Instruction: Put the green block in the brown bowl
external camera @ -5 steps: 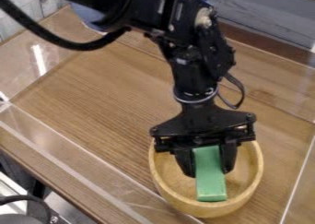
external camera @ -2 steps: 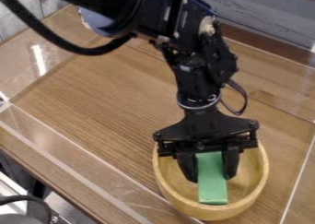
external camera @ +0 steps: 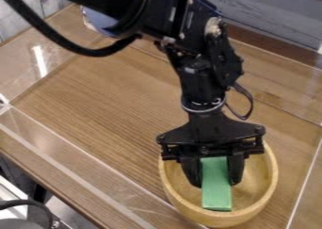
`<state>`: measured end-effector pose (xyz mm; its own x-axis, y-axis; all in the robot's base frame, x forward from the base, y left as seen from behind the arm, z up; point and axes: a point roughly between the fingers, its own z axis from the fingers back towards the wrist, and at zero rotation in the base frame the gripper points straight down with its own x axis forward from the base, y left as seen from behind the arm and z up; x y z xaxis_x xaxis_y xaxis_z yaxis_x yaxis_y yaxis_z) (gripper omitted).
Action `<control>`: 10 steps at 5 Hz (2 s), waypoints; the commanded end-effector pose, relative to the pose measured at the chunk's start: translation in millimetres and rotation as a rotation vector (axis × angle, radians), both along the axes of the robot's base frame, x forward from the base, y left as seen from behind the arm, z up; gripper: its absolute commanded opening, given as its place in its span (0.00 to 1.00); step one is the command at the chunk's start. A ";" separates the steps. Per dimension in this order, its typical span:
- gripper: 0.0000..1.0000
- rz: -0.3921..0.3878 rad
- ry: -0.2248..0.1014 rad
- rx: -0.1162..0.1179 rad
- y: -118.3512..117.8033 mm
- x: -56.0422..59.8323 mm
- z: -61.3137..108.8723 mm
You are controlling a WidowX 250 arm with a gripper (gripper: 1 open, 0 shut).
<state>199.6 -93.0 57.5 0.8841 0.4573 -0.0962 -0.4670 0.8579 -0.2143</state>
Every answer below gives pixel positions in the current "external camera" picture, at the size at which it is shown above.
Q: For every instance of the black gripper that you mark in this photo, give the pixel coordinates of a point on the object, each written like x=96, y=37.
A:
x=212, y=135

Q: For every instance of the green rectangular block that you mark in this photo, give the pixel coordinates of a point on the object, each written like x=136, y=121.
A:
x=216, y=186

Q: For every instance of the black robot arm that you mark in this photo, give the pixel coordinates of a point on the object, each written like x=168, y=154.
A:
x=188, y=29

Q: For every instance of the brown wooden bowl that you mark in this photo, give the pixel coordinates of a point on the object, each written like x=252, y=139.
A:
x=251, y=194

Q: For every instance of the clear acrylic tray enclosure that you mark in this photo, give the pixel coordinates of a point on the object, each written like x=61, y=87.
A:
x=86, y=115

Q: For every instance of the black metal table bracket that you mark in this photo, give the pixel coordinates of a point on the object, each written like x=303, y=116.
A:
x=41, y=212

